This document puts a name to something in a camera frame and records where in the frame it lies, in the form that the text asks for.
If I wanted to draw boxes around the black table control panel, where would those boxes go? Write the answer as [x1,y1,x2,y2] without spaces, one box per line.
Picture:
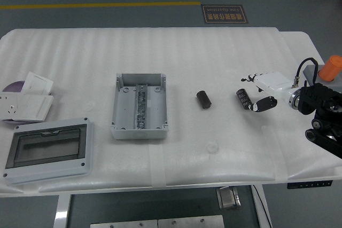
[287,180,333,189]

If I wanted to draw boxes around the orange plastic cylinder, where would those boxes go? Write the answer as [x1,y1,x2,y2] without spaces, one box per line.
[318,55,342,82]

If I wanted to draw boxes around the dark brown cylindrical battery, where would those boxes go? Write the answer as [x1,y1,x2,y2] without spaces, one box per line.
[196,90,213,110]

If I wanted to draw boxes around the grey block holder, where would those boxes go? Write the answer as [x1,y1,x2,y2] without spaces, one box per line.
[303,64,342,91]

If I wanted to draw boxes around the silver metal bracket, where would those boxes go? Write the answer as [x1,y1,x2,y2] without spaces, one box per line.
[216,186,242,210]

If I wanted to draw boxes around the brown floor sign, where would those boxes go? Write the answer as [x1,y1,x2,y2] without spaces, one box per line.
[200,4,249,25]

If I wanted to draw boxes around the white foam mat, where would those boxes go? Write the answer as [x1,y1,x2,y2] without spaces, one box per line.
[0,27,338,194]

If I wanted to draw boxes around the white blank cover plate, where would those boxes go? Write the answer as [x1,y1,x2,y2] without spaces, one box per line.
[21,72,54,96]

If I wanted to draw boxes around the thin black cable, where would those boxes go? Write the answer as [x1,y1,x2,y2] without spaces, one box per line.
[252,185,268,228]

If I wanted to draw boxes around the white wall switch panel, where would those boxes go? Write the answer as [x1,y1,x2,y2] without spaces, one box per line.
[17,94,55,122]

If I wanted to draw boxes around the grey windowed distribution box cover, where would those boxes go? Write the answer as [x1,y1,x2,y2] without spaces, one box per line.
[2,117,95,185]

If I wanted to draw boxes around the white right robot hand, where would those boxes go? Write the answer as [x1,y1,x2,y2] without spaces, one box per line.
[241,72,294,113]

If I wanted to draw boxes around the metal mounting rail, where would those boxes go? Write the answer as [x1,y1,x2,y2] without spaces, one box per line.
[136,83,148,130]

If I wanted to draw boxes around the yellow floor tape line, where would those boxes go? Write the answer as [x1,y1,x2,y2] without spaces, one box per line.
[0,1,201,10]

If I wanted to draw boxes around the white wall socket panel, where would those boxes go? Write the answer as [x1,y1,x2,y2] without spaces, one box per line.
[0,92,21,121]

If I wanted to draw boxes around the purple disc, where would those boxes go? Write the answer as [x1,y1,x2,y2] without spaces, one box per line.
[1,81,27,124]

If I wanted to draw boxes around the grey open junction box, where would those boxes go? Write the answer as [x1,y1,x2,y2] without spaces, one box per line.
[110,72,170,140]

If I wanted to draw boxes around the grey metal plate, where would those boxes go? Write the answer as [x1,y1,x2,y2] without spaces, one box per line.
[90,219,158,228]
[158,215,225,228]

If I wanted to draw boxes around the white table leg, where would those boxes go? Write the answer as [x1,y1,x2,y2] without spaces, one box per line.
[54,194,72,228]
[251,184,273,228]

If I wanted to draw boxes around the black printed cylindrical battery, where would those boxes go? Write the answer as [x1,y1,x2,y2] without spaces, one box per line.
[236,88,253,111]

